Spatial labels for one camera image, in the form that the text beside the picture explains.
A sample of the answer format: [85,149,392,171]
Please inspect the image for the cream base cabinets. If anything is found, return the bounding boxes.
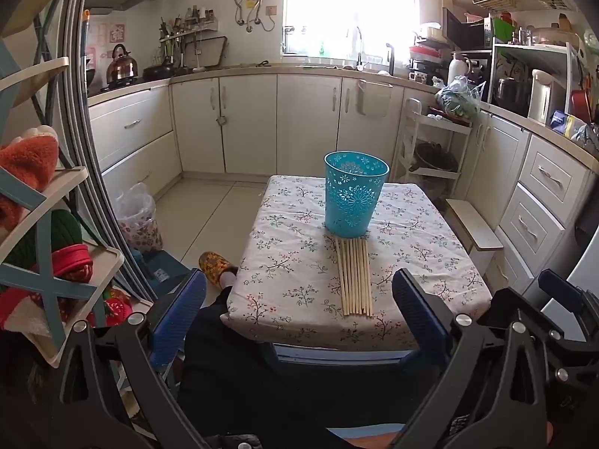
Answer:
[169,72,408,174]

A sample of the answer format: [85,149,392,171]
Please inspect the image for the bright kitchen window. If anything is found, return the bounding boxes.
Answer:
[282,0,419,57]

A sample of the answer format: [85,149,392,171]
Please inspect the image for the white water boiler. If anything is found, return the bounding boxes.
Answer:
[529,69,568,125]

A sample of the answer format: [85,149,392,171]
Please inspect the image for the green knit cloth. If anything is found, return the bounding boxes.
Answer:
[0,210,82,291]

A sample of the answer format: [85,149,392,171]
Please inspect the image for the dark blue box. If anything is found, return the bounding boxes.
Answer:
[131,248,192,291]

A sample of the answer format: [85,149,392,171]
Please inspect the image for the plastic bag of vegetables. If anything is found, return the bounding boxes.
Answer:
[435,76,483,120]

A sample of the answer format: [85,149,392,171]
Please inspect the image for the floral trash bin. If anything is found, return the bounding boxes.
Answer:
[115,182,164,252]

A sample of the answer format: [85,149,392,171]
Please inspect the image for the yellow floral slipper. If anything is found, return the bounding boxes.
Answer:
[199,251,239,286]

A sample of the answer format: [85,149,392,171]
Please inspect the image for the dish rack with bowls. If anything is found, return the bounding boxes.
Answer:
[408,22,450,86]

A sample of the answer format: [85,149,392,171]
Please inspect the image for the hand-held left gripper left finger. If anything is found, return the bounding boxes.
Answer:
[56,269,211,449]

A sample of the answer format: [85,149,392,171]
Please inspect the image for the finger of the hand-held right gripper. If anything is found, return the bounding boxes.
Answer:
[537,269,599,337]
[478,287,591,387]

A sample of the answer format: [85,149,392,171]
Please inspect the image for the small wooden bench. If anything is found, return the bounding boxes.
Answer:
[444,198,505,281]

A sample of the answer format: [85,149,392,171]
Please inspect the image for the green container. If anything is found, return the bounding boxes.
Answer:
[491,14,516,43]

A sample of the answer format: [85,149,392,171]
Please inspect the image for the red strap item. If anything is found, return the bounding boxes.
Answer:
[51,244,94,284]

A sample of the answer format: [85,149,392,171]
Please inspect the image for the black microwave oven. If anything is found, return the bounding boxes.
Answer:
[442,8,492,51]

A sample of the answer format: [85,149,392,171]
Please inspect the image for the black stove pan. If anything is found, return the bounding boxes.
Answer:
[143,63,176,81]

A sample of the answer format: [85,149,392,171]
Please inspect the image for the white blue storage rack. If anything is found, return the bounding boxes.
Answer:
[0,0,125,368]

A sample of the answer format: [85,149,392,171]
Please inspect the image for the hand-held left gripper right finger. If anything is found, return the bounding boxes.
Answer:
[388,268,568,449]

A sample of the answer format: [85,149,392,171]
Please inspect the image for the metal kettle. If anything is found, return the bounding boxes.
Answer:
[106,44,140,86]

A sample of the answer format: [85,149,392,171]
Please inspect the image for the white counter shelf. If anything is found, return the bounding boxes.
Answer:
[491,41,586,106]

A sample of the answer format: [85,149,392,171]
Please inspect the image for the blue packet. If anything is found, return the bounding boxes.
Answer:
[550,111,586,138]

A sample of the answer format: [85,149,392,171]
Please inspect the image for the orange plush toy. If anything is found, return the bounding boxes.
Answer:
[0,125,59,218]

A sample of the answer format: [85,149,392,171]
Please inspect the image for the white hanging bin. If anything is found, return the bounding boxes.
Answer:
[358,79,394,119]

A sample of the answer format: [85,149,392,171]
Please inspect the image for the white trolley rack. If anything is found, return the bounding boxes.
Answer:
[395,98,473,199]

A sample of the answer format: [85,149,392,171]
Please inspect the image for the white thermos jug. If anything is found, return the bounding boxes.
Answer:
[447,52,470,87]

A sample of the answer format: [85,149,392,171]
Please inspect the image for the leaning cutting board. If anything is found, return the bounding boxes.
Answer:
[182,36,228,69]

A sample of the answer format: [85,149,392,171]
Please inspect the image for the cream panelled drawer unit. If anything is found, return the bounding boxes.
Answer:
[468,103,599,291]

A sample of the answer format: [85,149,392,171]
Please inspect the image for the floral tablecloth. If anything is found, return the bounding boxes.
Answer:
[220,175,493,352]

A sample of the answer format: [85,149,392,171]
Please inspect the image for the red pan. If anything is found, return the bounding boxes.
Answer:
[571,89,599,122]

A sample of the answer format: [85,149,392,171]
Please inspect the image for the black wok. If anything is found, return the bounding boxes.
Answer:
[414,143,459,173]

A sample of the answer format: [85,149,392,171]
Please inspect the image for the white appliance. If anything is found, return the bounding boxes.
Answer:
[540,238,599,319]

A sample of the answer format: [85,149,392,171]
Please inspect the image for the teal plastic basket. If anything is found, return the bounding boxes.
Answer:
[324,150,390,238]

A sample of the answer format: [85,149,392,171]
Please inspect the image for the black rice cooker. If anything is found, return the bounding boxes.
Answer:
[493,76,532,113]

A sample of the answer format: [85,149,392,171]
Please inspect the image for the wall spice rack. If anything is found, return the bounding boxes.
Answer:
[159,7,221,44]

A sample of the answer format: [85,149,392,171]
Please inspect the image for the chrome sink faucet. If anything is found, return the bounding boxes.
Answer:
[346,25,368,68]

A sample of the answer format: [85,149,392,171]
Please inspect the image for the grey sliding door frame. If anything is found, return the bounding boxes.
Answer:
[61,0,157,300]

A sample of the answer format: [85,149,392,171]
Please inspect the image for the row of wooden chopsticks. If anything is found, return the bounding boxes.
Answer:
[334,236,374,318]

